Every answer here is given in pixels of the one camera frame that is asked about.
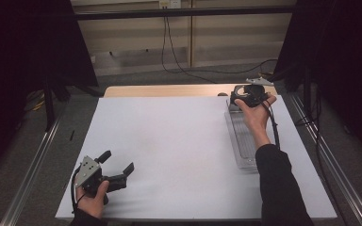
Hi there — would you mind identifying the wooden table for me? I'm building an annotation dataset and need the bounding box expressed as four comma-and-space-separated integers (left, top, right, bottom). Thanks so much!
103, 83, 278, 98

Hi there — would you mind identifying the yellow cable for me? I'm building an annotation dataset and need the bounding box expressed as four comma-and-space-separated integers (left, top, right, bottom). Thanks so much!
27, 92, 46, 112

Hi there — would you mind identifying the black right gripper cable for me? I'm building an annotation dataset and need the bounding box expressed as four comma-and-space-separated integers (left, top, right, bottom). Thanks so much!
261, 99, 281, 150

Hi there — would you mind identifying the person's right hand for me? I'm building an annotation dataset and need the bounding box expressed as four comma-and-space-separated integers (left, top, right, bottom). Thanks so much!
233, 92, 278, 151

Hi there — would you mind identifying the white table board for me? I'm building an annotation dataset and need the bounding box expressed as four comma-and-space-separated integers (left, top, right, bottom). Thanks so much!
55, 95, 337, 220

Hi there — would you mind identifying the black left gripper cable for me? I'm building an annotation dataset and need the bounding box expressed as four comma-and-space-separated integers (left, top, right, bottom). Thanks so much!
70, 166, 88, 215

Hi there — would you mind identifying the person's left hand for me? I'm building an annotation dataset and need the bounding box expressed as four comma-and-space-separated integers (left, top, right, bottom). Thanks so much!
74, 180, 111, 220

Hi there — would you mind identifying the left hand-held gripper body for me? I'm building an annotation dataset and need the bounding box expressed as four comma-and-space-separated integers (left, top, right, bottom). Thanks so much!
74, 154, 128, 205

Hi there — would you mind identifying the dark curtain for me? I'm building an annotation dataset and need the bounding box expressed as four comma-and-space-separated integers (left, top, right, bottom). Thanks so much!
271, 0, 362, 168
0, 0, 99, 182

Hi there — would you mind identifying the black floor cable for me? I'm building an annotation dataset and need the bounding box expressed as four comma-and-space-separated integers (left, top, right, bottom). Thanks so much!
160, 16, 279, 84

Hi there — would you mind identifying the metal floor rail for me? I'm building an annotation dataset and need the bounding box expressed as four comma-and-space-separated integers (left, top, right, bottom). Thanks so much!
0, 116, 64, 226
287, 93, 362, 226

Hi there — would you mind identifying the clear plastic container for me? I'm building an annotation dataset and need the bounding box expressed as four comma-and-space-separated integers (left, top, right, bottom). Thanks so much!
224, 97, 274, 172

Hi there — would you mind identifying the black metal stand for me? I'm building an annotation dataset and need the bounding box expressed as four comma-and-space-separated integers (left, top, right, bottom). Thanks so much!
291, 62, 323, 126
41, 73, 74, 133

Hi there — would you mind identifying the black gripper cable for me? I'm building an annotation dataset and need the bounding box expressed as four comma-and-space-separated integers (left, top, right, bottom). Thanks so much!
70, 166, 88, 215
261, 99, 281, 150

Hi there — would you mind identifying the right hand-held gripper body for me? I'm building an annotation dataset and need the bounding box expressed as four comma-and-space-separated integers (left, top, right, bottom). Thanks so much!
229, 76, 275, 108

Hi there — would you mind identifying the white wall socket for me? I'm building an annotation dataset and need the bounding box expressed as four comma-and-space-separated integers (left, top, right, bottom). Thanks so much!
158, 0, 183, 9

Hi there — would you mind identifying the black horizontal bar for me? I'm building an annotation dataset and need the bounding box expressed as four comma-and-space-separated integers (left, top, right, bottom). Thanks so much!
74, 5, 296, 22

